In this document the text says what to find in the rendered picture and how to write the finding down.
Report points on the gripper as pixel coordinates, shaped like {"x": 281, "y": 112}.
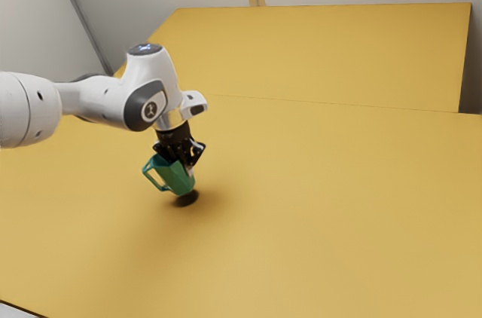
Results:
{"x": 174, "y": 136}

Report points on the teal faceted mug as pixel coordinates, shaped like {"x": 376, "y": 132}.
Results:
{"x": 175, "y": 178}

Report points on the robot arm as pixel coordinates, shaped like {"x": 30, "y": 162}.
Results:
{"x": 113, "y": 99}

